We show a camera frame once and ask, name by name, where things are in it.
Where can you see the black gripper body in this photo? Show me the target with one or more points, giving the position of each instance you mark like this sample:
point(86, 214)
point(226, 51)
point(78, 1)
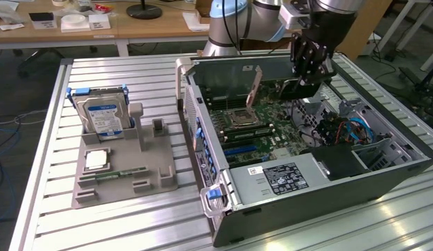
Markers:
point(333, 28)

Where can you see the Nvidia graphics card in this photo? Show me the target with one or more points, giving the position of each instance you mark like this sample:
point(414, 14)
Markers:
point(297, 91)

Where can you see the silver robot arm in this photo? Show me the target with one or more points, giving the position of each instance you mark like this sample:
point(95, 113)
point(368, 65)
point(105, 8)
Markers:
point(230, 28)

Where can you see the wooden cabinet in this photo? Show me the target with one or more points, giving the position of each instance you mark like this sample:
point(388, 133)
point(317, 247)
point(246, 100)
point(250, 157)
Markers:
point(373, 26)

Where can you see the metal disk bay cage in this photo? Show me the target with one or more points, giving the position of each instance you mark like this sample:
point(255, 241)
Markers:
point(317, 107)

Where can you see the green motherboard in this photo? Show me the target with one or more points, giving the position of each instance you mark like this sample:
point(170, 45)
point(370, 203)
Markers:
point(282, 125)

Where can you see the metal CPU socket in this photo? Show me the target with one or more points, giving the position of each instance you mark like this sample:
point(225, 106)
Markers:
point(242, 117)

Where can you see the black equipment stand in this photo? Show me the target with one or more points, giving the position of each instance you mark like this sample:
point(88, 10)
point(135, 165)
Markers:
point(425, 86)

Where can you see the white paper stack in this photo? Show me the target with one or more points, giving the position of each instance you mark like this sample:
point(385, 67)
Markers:
point(195, 23)

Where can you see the brown cardboard box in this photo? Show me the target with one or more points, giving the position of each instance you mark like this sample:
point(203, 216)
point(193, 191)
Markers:
point(202, 8)

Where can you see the dark installed RAM stick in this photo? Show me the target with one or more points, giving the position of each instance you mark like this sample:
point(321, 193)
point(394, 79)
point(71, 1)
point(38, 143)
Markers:
point(247, 134)

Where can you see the silver chipset heatsink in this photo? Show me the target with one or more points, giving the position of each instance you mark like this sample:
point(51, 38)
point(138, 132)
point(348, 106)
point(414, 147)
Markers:
point(282, 153)

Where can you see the grey front disk bay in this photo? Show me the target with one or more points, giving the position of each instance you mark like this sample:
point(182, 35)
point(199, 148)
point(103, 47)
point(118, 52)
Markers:
point(384, 154)

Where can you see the blue expansion slot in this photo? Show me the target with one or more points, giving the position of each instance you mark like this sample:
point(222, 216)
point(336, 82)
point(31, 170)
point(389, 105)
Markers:
point(241, 150)

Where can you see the grey power supply unit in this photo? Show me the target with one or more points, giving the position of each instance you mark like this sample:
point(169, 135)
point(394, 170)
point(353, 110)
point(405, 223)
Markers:
point(279, 177)

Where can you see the black round lamp base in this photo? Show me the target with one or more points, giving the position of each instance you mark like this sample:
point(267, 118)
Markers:
point(145, 11)

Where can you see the open black PC case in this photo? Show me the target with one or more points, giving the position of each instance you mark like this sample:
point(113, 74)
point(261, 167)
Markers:
point(307, 204)

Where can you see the plain white box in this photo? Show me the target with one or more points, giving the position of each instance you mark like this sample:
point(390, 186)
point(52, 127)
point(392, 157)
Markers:
point(99, 22)

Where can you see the red packet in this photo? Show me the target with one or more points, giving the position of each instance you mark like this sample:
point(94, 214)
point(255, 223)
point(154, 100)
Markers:
point(101, 8)

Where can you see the hard disk with blue carrier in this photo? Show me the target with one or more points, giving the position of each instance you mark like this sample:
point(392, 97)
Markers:
point(101, 117)

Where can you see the grey parts rack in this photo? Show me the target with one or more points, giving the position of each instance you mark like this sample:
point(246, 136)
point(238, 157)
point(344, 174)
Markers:
point(133, 162)

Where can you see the silver CPU chip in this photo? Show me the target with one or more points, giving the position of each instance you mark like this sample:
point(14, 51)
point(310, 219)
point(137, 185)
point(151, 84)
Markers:
point(95, 159)

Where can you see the green RAM stick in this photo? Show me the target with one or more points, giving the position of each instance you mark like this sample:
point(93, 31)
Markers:
point(111, 174)

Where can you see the white tape roll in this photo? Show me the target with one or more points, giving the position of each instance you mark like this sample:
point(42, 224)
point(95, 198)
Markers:
point(59, 2)

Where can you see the wooden desk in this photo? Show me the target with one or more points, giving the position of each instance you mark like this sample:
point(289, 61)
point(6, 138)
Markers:
point(46, 36)

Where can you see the white box with black top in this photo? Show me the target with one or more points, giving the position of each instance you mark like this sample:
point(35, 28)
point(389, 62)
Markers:
point(43, 22)

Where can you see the black chair base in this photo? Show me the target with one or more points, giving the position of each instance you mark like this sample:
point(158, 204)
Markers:
point(35, 58)

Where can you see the white paper tag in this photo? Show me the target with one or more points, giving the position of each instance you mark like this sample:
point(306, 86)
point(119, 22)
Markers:
point(10, 27)

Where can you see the clear plastic bag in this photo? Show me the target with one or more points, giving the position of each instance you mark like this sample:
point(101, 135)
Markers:
point(7, 11)

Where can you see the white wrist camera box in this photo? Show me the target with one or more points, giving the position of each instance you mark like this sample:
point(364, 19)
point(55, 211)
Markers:
point(290, 15)

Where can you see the white table frame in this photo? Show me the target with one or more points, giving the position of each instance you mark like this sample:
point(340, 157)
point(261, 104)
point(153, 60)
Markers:
point(408, 15)

